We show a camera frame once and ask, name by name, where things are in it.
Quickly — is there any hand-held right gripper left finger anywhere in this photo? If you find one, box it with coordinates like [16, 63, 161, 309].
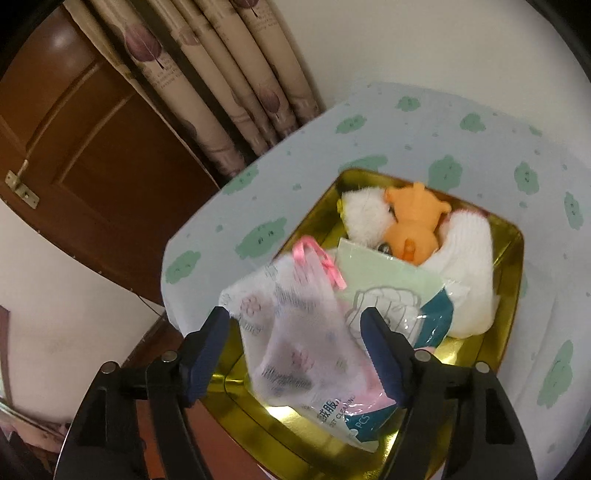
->
[55, 305, 232, 480]

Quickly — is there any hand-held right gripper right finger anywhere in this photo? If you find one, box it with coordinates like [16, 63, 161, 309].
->
[360, 305, 539, 480]

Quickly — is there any green and pink wipes packet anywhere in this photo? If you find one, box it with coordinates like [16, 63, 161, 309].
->
[300, 237, 471, 453]

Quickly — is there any white mesh drawstring bag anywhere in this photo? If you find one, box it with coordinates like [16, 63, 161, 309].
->
[218, 235, 389, 409]

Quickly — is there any white knit hat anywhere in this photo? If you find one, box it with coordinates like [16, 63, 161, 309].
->
[422, 209, 502, 339]

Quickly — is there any orange plush toy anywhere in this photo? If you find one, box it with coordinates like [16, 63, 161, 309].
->
[383, 181, 452, 266]

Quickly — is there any white fluffy plush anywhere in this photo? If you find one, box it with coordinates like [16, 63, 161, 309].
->
[339, 187, 398, 243]

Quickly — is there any red tin box gold interior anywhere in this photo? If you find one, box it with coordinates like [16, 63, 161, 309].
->
[203, 168, 528, 480]

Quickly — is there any brown wooden door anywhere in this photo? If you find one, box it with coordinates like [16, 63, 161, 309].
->
[0, 4, 220, 305]

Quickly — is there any white cloud-print tablecloth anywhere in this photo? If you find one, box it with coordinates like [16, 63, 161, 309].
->
[161, 82, 591, 480]

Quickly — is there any beige leaf print curtain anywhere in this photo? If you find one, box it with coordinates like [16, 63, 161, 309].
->
[62, 0, 321, 185]

